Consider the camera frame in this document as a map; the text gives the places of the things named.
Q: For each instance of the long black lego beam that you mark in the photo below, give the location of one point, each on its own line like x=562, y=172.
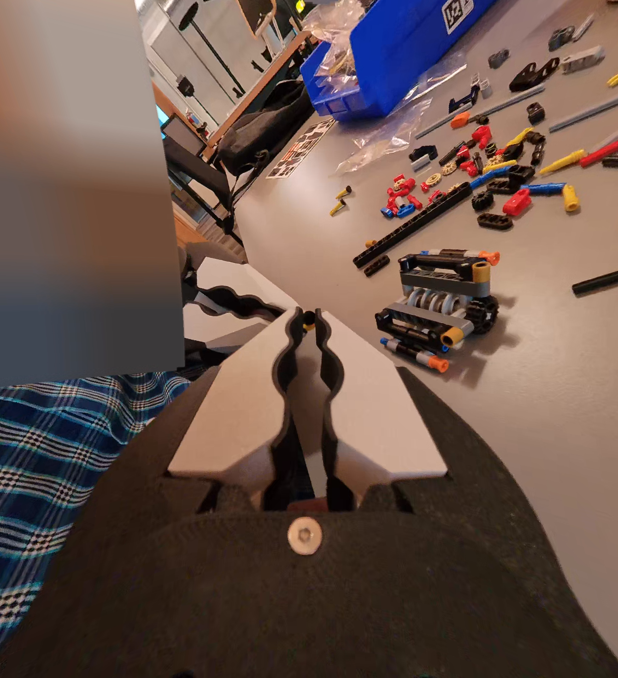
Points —
x=409, y=228

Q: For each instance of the dark grey lego connector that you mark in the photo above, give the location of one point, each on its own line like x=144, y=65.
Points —
x=498, y=59
x=559, y=38

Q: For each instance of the lego engine assembly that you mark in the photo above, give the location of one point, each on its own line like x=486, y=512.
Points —
x=436, y=307

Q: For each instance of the yellow lego connector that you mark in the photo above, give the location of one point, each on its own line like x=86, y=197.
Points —
x=570, y=198

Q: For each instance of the small black yellow lego pin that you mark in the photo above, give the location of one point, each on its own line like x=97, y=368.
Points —
x=308, y=319

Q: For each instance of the light grey lego axle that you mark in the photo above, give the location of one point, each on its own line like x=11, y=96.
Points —
x=613, y=135

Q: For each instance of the black backpack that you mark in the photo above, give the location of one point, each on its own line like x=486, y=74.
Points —
x=256, y=132

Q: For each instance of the dark blue lego piece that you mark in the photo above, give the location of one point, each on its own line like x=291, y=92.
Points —
x=462, y=100

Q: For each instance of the blue plaid shirt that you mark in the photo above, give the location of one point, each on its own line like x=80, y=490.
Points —
x=49, y=450

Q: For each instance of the short grey lego axle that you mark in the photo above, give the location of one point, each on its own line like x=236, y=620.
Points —
x=584, y=26

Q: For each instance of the black curved lego liftarm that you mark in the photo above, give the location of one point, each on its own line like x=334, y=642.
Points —
x=526, y=77

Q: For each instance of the lego sticker sheet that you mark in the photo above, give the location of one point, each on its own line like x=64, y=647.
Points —
x=301, y=148

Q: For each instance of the crumpled clear plastic bag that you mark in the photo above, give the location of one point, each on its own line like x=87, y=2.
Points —
x=335, y=58

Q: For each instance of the long black lego axle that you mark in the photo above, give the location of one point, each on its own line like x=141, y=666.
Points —
x=611, y=278

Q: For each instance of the pile of small lego pieces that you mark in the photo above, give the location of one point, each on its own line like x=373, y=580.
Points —
x=499, y=180

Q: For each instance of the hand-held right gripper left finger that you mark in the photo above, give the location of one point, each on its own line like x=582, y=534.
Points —
x=229, y=418

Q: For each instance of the black stand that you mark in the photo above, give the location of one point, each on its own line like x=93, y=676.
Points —
x=188, y=9

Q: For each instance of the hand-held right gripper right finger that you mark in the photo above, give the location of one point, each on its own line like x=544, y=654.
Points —
x=383, y=423

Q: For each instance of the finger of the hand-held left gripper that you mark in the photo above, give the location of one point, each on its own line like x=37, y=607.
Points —
x=240, y=278
x=218, y=328

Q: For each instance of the wooden table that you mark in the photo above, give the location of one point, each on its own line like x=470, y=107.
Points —
x=266, y=79

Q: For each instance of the blue plastic bin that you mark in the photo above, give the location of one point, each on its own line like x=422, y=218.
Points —
x=393, y=58

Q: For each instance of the orange lego connector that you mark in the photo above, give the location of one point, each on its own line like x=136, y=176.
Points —
x=460, y=120

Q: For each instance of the long grey lego axle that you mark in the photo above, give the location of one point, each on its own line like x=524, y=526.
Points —
x=595, y=109
x=515, y=98

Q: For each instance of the light grey lego beam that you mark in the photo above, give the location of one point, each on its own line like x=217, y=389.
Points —
x=582, y=59

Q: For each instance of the black lego connector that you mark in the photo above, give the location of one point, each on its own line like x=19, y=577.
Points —
x=535, y=113

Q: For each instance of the short black lego beam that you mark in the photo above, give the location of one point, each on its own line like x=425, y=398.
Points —
x=376, y=266

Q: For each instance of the small light grey lego piece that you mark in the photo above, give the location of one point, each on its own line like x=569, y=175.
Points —
x=482, y=86

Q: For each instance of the long red lego axle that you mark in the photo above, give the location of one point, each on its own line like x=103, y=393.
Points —
x=613, y=148

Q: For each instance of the pale framed screen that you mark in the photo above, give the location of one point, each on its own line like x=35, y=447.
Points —
x=256, y=16

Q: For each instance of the black chair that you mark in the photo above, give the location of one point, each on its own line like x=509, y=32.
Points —
x=203, y=169

